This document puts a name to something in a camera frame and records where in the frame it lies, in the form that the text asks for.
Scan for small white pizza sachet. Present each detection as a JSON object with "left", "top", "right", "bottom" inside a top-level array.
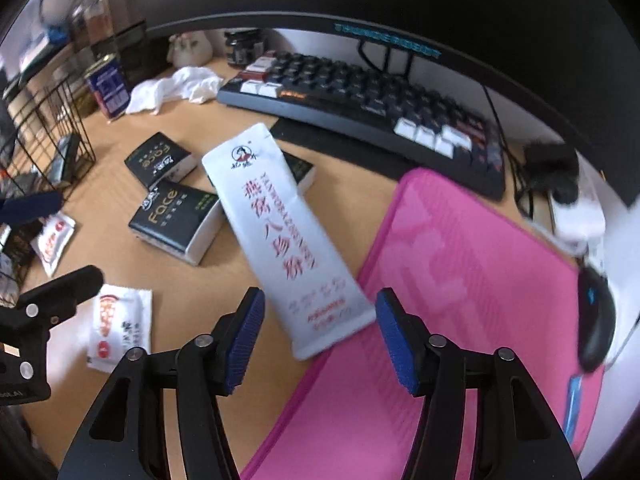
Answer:
[{"left": 87, "top": 284, "right": 153, "bottom": 374}]

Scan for long white powder sachet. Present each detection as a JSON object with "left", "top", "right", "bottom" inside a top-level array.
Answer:
[{"left": 202, "top": 122, "right": 375, "bottom": 361}]

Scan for blue pen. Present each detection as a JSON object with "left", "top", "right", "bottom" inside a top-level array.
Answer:
[{"left": 563, "top": 374, "right": 584, "bottom": 444}]

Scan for black Face tissue pack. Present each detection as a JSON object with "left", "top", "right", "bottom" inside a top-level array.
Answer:
[
  {"left": 128, "top": 180, "right": 224, "bottom": 266},
  {"left": 124, "top": 131, "right": 198, "bottom": 190}
]

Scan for black computer mouse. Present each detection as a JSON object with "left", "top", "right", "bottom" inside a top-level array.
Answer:
[{"left": 577, "top": 266, "right": 616, "bottom": 373}]

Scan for blue tin can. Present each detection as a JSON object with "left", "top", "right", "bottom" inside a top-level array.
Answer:
[{"left": 84, "top": 54, "right": 130, "bottom": 122}]

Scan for pink desk mat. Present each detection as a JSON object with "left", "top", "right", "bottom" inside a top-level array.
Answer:
[{"left": 243, "top": 169, "right": 602, "bottom": 479}]

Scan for crumpled white tissue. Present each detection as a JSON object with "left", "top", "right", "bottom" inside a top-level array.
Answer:
[{"left": 126, "top": 66, "right": 224, "bottom": 115}]

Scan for flat black tissue pack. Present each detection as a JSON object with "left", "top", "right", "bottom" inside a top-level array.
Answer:
[{"left": 283, "top": 152, "right": 316, "bottom": 194}]

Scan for white power strip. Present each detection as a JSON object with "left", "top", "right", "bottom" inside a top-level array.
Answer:
[{"left": 549, "top": 168, "right": 606, "bottom": 257}]

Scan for small ceramic vase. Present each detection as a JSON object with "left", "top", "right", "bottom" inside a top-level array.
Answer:
[{"left": 167, "top": 30, "right": 214, "bottom": 68}]

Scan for black power adapter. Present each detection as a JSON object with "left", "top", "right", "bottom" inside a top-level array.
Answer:
[{"left": 524, "top": 143, "right": 579, "bottom": 205}]

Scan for black glass jar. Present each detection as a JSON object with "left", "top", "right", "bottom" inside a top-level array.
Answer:
[{"left": 224, "top": 28, "right": 265, "bottom": 67}]

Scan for black mechanical keyboard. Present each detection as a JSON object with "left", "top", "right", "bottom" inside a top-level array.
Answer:
[{"left": 217, "top": 51, "right": 506, "bottom": 200}]

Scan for black curved monitor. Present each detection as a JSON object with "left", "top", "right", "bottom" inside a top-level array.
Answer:
[{"left": 142, "top": 0, "right": 639, "bottom": 205}]

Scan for black wire basket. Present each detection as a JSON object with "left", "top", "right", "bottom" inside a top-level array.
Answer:
[{"left": 0, "top": 71, "right": 98, "bottom": 306}]

